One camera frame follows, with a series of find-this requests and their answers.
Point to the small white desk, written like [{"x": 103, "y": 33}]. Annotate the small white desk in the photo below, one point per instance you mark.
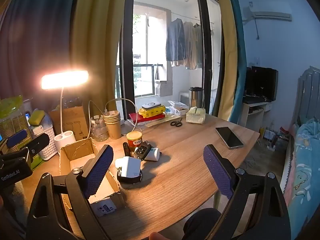
[{"x": 255, "y": 115}]

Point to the beige hanging shirt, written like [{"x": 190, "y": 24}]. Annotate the beige hanging shirt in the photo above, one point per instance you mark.
[{"x": 190, "y": 45}]

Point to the green packet of paper cups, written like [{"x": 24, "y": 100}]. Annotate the green packet of paper cups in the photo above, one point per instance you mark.
[{"x": 10, "y": 105}]

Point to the person's leg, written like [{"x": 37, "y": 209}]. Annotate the person's leg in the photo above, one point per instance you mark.
[{"x": 200, "y": 223}]

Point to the grey padded headboard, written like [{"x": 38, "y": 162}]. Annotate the grey padded headboard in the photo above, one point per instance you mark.
[{"x": 308, "y": 95}]

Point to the white charger adapter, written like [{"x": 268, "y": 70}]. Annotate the white charger adapter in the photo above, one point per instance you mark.
[{"x": 131, "y": 167}]

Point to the red can with yellow lid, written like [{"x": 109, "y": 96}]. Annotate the red can with yellow lid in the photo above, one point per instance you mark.
[{"x": 134, "y": 141}]

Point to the stainless steel thermos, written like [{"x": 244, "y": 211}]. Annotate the stainless steel thermos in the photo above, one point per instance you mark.
[{"x": 195, "y": 97}]

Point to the black scissors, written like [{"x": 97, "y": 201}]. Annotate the black scissors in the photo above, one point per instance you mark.
[{"x": 176, "y": 123}]

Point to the black pen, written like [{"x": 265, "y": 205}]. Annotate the black pen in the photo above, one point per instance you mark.
[{"x": 125, "y": 148}]

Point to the white tissue packet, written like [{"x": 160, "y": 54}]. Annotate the white tissue packet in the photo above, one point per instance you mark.
[{"x": 38, "y": 130}]

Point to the dark blue curtain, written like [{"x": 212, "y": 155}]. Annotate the dark blue curtain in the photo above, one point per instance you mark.
[{"x": 37, "y": 30}]

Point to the black smartphone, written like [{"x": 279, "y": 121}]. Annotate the black smartphone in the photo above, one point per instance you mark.
[{"x": 228, "y": 137}]

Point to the white desk lamp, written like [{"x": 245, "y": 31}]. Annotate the white desk lamp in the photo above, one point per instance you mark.
[{"x": 65, "y": 78}]

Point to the flat cardboard lamp box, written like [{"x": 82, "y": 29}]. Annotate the flat cardboard lamp box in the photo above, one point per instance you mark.
[{"x": 75, "y": 120}]

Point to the yellow green sponge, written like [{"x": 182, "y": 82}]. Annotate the yellow green sponge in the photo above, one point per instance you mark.
[{"x": 36, "y": 117}]

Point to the yellow printed packet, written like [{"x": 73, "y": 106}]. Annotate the yellow printed packet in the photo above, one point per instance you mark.
[{"x": 152, "y": 112}]

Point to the white grey flat device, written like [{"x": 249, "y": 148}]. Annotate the white grey flat device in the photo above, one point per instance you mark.
[{"x": 151, "y": 106}]

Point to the white air conditioner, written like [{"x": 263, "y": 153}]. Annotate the white air conditioner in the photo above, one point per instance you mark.
[{"x": 270, "y": 13}]

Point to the black car key fob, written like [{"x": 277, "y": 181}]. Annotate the black car key fob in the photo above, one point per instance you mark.
[{"x": 142, "y": 150}]

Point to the light wooden board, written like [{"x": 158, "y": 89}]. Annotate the light wooden board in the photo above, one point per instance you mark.
[{"x": 162, "y": 123}]

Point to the blue printed blanket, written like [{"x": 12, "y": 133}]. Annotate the blue printed blanket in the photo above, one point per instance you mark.
[{"x": 305, "y": 167}]

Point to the red book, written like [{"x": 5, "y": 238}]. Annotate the red book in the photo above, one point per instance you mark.
[{"x": 135, "y": 117}]

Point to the stack of brown paper cups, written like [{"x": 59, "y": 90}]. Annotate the stack of brown paper cups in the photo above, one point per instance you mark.
[{"x": 112, "y": 127}]

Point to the teal curtain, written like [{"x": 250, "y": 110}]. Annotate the teal curtain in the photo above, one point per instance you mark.
[{"x": 240, "y": 55}]

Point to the white medicine bottle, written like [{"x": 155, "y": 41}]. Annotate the white medicine bottle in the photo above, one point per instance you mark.
[{"x": 153, "y": 153}]

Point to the white woven plastic basket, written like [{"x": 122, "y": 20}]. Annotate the white woven plastic basket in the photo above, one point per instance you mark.
[{"x": 47, "y": 145}]

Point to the pale green tissue pack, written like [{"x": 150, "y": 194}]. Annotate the pale green tissue pack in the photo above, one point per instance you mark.
[{"x": 195, "y": 116}]

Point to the blue hanging shirt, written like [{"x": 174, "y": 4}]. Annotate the blue hanging shirt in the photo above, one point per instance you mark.
[{"x": 175, "y": 40}]

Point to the white plastic bag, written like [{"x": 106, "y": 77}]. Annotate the white plastic bag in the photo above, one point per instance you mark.
[{"x": 177, "y": 108}]

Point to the person's right hand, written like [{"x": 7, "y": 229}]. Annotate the person's right hand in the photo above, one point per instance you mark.
[{"x": 158, "y": 236}]

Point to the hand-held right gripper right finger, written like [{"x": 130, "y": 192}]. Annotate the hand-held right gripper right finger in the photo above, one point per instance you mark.
[{"x": 217, "y": 172}]

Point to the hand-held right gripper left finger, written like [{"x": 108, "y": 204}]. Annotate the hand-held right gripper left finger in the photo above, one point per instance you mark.
[{"x": 100, "y": 172}]

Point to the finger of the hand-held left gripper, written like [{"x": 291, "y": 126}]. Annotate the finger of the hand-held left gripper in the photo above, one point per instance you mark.
[
  {"x": 17, "y": 135},
  {"x": 37, "y": 143}
]

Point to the black monitor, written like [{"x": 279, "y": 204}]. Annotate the black monitor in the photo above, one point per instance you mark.
[{"x": 262, "y": 83}]

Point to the yellow curtain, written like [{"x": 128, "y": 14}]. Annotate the yellow curtain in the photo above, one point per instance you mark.
[
  {"x": 226, "y": 55},
  {"x": 100, "y": 30}
]

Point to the black sliding door frame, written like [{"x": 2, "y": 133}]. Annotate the black sliding door frame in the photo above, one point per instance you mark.
[{"x": 207, "y": 55}]

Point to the grey hanging shirt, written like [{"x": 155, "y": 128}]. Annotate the grey hanging shirt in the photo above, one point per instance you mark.
[{"x": 199, "y": 45}]

